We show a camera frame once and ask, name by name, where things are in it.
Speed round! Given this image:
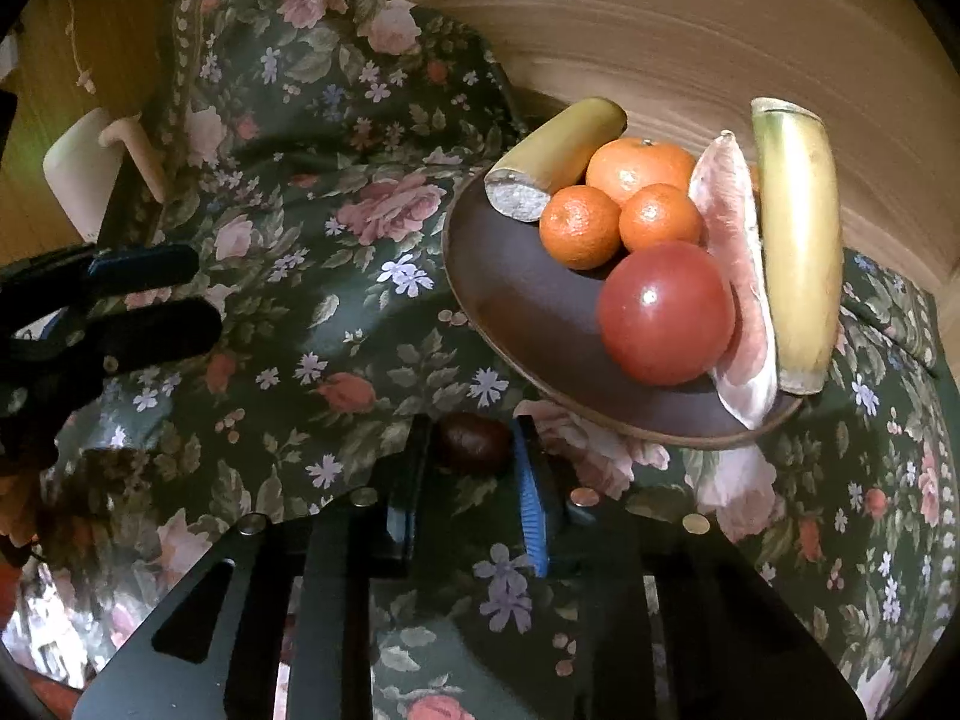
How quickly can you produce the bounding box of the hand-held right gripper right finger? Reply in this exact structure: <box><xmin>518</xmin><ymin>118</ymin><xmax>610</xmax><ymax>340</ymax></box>
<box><xmin>510</xmin><ymin>414</ymin><xmax>871</xmax><ymax>720</ymax></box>

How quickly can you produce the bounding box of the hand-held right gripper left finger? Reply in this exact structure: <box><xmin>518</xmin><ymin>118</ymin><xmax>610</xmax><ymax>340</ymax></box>
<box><xmin>71</xmin><ymin>414</ymin><xmax>436</xmax><ymax>720</ymax></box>

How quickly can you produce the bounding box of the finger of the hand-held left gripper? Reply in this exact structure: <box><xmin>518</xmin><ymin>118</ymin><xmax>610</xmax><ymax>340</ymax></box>
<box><xmin>81</xmin><ymin>298</ymin><xmax>224</xmax><ymax>377</ymax></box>
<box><xmin>88</xmin><ymin>243</ymin><xmax>200</xmax><ymax>298</ymax></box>

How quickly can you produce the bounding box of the dark brown chestnut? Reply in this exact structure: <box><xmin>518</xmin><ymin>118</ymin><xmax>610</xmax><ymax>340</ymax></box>
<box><xmin>435</xmin><ymin>412</ymin><xmax>515</xmax><ymax>473</ymax></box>

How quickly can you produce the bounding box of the brown bowl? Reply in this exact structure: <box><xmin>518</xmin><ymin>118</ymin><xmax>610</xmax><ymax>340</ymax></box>
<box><xmin>441</xmin><ymin>157</ymin><xmax>803</xmax><ymax>451</ymax></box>

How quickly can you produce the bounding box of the red tomato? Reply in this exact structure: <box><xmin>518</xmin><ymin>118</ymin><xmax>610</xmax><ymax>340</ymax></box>
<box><xmin>598</xmin><ymin>241</ymin><xmax>736</xmax><ymax>387</ymax></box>

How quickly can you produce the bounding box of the small mandarin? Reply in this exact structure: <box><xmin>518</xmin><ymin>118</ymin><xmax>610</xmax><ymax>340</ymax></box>
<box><xmin>619</xmin><ymin>183</ymin><xmax>704</xmax><ymax>252</ymax></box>
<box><xmin>538</xmin><ymin>184</ymin><xmax>623</xmax><ymax>271</ymax></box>

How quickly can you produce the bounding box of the pink pomelo segment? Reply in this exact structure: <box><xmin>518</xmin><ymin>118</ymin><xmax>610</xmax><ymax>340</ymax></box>
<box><xmin>688</xmin><ymin>131</ymin><xmax>778</xmax><ymax>428</ymax></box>

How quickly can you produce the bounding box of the yellow cut banana piece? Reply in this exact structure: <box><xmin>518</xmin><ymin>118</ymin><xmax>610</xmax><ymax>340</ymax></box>
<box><xmin>484</xmin><ymin>97</ymin><xmax>627</xmax><ymax>223</ymax></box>

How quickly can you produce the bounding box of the large orange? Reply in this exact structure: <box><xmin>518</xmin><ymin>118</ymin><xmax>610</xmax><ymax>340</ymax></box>
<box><xmin>585</xmin><ymin>136</ymin><xmax>698</xmax><ymax>205</ymax></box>

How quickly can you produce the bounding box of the green-tipped cut banana piece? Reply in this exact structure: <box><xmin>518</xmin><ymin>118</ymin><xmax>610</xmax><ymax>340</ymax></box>
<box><xmin>751</xmin><ymin>97</ymin><xmax>842</xmax><ymax>395</ymax></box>

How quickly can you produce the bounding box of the person's left hand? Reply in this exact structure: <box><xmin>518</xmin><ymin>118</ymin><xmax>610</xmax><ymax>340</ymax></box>
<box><xmin>0</xmin><ymin>465</ymin><xmax>40</xmax><ymax>565</ymax></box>

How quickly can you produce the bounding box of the pale pink mug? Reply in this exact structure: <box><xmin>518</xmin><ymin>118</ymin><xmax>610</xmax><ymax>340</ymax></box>
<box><xmin>43</xmin><ymin>106</ymin><xmax>164</xmax><ymax>238</ymax></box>

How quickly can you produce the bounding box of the floral tablecloth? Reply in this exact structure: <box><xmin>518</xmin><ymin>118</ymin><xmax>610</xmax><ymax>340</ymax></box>
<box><xmin>0</xmin><ymin>0</ymin><xmax>960</xmax><ymax>720</ymax></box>

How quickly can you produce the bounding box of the white hanging cord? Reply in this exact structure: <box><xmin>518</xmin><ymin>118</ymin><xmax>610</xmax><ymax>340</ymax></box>
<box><xmin>64</xmin><ymin>0</ymin><xmax>98</xmax><ymax>95</ymax></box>

